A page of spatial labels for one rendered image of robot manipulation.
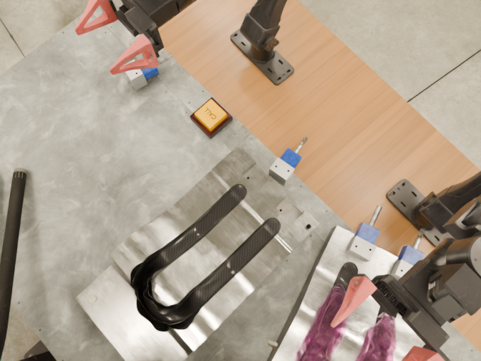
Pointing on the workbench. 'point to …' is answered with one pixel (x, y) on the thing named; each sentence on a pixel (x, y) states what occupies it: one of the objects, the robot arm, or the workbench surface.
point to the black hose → (11, 241)
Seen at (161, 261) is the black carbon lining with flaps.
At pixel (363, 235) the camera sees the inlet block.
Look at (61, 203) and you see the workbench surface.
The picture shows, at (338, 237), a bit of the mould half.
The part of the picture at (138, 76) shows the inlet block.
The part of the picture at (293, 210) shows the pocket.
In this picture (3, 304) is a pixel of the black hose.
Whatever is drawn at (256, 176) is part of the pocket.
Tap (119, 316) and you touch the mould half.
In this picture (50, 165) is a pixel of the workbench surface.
